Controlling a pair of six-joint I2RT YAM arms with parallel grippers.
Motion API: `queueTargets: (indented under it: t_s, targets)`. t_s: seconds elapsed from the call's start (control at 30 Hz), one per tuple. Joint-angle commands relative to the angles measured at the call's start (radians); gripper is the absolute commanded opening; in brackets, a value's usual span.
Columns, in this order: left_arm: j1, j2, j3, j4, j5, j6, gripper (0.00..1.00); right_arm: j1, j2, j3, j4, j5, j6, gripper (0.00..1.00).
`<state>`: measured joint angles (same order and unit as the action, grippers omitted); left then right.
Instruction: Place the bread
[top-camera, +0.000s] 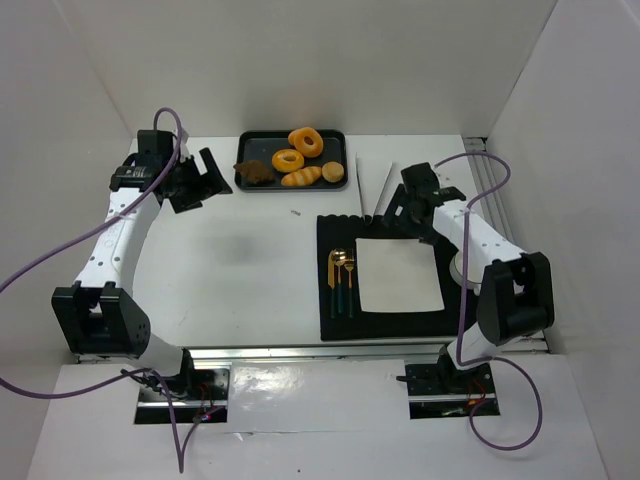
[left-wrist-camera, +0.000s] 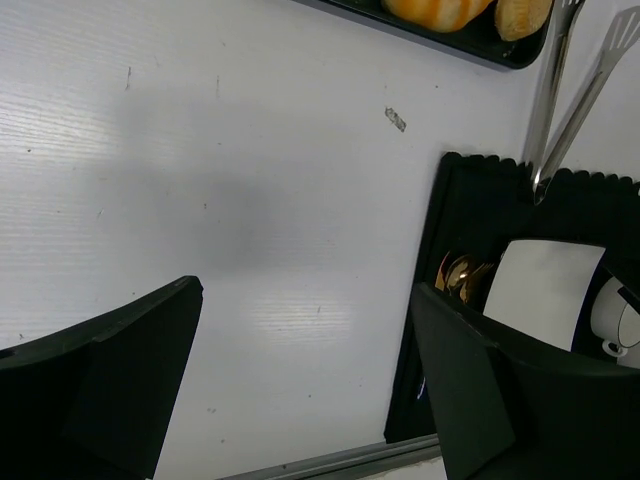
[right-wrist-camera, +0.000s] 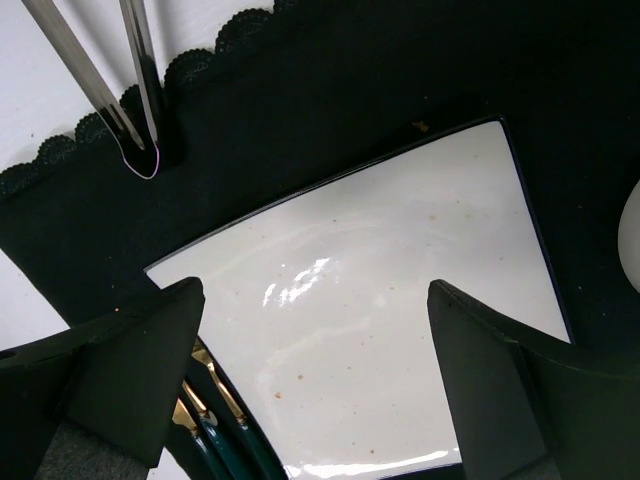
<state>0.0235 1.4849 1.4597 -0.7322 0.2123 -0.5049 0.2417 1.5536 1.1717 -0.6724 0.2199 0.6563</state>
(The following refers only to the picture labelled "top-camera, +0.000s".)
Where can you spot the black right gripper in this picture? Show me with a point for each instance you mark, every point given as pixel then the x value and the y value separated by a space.
pixel 401 208

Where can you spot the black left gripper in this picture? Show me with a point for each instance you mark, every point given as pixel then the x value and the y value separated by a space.
pixel 195 180

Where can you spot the metal tongs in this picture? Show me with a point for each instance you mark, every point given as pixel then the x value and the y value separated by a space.
pixel 372 177

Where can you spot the orange bagel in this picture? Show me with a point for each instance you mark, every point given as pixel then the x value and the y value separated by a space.
pixel 287 160
pixel 307 141

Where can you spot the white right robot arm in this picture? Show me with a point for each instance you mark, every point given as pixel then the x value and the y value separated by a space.
pixel 506 292

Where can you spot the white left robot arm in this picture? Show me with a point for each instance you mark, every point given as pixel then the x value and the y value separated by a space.
pixel 97 313

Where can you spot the striped orange bread roll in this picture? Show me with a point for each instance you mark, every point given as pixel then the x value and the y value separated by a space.
pixel 303 177

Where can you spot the brown croissant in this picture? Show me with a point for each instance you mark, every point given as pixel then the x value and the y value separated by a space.
pixel 254 172

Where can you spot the white square plate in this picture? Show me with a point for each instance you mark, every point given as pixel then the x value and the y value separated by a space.
pixel 397 276

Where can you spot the black baking tray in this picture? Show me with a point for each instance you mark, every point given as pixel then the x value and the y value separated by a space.
pixel 262 145

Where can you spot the white cup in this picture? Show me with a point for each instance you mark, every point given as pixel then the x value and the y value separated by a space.
pixel 455 270

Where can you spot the round tan bun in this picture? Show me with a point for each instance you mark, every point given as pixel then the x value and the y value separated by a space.
pixel 333 172

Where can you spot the gold fork green handle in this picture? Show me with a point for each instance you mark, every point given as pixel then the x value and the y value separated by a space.
pixel 349 266

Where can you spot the gold spoon green handle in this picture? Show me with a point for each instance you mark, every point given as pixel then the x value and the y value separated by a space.
pixel 340 258

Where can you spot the gold knife green handle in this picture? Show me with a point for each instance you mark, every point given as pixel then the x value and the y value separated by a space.
pixel 331 282

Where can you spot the aluminium rail front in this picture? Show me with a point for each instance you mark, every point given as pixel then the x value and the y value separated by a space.
pixel 401 348

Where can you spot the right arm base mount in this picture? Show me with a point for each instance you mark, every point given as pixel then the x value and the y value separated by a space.
pixel 437 390

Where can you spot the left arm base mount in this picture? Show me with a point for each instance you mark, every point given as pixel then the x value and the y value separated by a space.
pixel 205 400

